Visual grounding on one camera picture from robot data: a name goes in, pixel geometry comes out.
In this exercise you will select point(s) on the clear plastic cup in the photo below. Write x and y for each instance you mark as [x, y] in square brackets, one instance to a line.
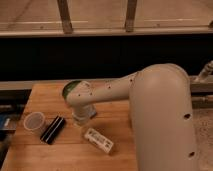
[35, 122]

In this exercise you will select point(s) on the white labelled bottle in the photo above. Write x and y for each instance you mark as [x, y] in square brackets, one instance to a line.
[99, 140]

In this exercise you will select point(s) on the green bowl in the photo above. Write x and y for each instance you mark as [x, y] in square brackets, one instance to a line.
[69, 87]

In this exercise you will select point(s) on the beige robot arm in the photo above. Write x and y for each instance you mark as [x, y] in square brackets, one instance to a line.
[161, 113]

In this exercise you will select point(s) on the black rectangular box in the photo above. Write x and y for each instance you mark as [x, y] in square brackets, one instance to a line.
[53, 130]

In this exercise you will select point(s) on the blue sponge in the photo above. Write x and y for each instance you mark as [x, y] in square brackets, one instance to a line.
[92, 112]

